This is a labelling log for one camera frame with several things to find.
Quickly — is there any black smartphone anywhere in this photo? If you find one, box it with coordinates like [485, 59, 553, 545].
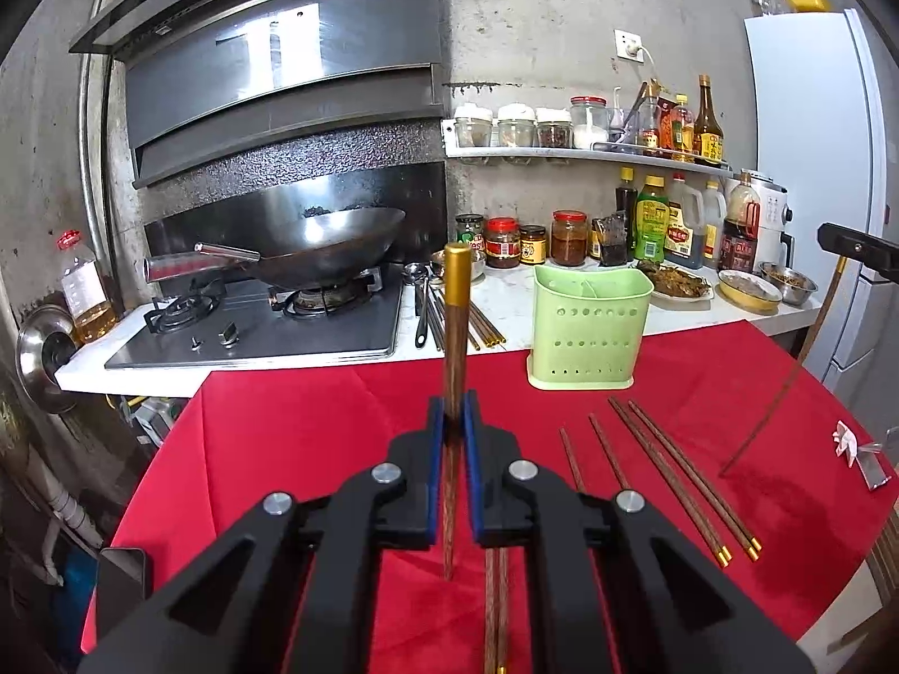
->
[94, 545, 153, 647]

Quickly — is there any green plastic utensil holder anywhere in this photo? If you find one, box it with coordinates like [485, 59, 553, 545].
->
[526, 265, 656, 390]

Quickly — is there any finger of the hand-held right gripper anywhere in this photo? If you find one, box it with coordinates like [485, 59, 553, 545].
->
[818, 222, 899, 266]

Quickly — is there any gold rim bowl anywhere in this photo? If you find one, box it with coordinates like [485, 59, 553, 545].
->
[716, 268, 784, 315]

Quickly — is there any grey wall pipe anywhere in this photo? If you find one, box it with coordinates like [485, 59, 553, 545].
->
[77, 49, 122, 296]

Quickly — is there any crumpled white tissue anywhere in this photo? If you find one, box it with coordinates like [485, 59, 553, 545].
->
[830, 420, 859, 466]

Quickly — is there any yellow oil bottle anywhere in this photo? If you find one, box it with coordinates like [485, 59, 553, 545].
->
[670, 93, 696, 159]

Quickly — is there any green plastic bottle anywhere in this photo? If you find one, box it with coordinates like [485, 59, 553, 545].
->
[634, 175, 670, 264]

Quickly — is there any dark soy sauce bottle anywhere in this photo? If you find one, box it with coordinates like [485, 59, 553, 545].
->
[616, 168, 639, 254]

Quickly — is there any white kitchen appliance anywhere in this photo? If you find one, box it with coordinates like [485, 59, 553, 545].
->
[741, 170, 794, 275]

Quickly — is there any cooking oil bottle red cap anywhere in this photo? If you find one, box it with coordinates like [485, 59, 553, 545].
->
[57, 229, 117, 345]

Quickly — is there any tall dark vinegar bottle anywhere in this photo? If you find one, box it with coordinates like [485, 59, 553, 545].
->
[694, 75, 724, 166]

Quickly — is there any glass jar red lid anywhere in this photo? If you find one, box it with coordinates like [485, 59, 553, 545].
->
[569, 96, 610, 150]

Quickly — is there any yellow label jar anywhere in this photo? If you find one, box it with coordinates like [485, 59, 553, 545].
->
[518, 225, 549, 266]

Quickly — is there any clear jug yellow cap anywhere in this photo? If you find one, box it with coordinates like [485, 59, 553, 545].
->
[701, 180, 728, 268]

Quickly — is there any white wall shelf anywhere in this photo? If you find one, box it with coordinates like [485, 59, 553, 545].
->
[441, 119, 735, 170]

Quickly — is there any white drain pipe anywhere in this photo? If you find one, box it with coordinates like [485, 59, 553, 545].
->
[24, 449, 103, 580]

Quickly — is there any white refrigerator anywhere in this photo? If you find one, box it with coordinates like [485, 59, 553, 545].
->
[743, 8, 899, 429]

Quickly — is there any red seasoning packet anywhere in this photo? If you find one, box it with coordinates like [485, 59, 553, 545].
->
[656, 94, 679, 153]

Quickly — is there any large chili paste jar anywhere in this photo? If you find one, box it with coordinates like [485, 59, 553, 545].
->
[550, 211, 589, 266]

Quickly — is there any red tablecloth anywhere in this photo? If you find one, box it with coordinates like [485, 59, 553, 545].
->
[80, 319, 899, 674]

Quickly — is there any red lid sauce jar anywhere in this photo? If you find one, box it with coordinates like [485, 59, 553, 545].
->
[484, 217, 522, 269]

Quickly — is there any steel pot lid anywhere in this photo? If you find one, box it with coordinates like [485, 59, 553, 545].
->
[15, 305, 80, 414]

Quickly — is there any green label jar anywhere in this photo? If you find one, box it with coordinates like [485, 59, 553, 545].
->
[455, 214, 487, 254]

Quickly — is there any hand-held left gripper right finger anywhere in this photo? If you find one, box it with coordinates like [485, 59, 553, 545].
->
[464, 393, 819, 674]

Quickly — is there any small steel bowl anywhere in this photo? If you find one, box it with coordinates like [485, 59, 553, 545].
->
[430, 249, 487, 283]

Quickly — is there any steel wok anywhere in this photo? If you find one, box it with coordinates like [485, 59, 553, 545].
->
[144, 206, 407, 292]

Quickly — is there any clear utensil cup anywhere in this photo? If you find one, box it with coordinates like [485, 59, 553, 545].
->
[607, 107, 643, 148]

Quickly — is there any clear plastic bag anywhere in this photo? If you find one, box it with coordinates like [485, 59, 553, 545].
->
[592, 212, 631, 266]

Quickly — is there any gas stove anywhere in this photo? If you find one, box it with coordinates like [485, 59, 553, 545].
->
[104, 263, 407, 371]

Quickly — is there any grey range hood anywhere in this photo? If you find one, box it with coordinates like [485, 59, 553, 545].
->
[69, 0, 451, 190]

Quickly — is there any gold cap small bottle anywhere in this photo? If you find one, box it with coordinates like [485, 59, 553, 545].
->
[642, 80, 665, 156]

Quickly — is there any white lid spice jar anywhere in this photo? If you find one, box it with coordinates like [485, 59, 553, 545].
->
[497, 103, 538, 148]
[453, 104, 493, 148]
[535, 107, 573, 150]

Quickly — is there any steel bowl of food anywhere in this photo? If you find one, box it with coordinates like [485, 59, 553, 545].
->
[757, 261, 820, 307]

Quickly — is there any plate of cooked food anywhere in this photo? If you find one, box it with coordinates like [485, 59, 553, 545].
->
[635, 261, 716, 304]

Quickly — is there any dark sauce jug red handle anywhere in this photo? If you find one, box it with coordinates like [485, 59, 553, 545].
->
[718, 172, 761, 275]

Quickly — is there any steel ladle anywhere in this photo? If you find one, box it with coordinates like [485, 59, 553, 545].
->
[402, 262, 433, 350]

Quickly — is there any wooden chopstick gold tip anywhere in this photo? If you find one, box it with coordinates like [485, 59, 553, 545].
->
[628, 400, 761, 561]
[483, 548, 498, 674]
[608, 397, 732, 568]
[496, 548, 511, 674]
[718, 258, 847, 479]
[441, 242, 473, 580]
[560, 427, 585, 494]
[588, 414, 629, 491]

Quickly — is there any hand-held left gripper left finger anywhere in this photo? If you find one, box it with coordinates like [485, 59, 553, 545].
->
[76, 397, 451, 674]

